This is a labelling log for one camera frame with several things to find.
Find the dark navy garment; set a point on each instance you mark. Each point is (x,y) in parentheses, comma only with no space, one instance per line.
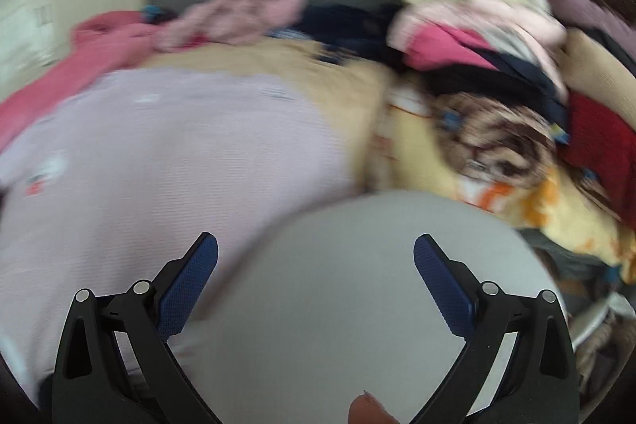
(348,21)

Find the light grey garment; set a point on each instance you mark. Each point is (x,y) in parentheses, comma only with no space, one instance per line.
(348,280)

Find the dark grey cloth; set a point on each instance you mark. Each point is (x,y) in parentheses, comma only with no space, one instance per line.
(561,255)

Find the tan garment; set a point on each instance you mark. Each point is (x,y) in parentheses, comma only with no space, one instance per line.
(596,61)

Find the navy striped garment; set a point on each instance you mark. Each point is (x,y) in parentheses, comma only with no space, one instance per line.
(497,76)

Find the person's right hand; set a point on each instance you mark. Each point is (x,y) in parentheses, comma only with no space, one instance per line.
(370,414)

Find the mauve garment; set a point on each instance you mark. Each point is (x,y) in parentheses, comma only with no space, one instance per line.
(586,2)

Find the light pink garment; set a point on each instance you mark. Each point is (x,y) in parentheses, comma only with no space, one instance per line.
(472,14)

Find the pink fluffy garment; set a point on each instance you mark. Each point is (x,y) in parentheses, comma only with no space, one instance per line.
(248,6)

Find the hot pink garment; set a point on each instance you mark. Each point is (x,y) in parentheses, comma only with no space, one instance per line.
(447,44)

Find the red garment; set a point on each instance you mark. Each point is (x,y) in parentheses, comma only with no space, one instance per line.
(601,131)

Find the lilac strawberry print bed sheet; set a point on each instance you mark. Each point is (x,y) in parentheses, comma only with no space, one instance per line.
(174,156)

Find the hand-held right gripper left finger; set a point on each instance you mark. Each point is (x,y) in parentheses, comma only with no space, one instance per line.
(191,290)

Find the pink duvet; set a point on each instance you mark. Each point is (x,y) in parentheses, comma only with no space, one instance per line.
(74,56)

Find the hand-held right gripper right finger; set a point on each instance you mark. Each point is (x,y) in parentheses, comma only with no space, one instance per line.
(442,290)

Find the yellow cartoon print blanket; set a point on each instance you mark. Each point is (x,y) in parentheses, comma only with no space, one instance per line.
(497,146)

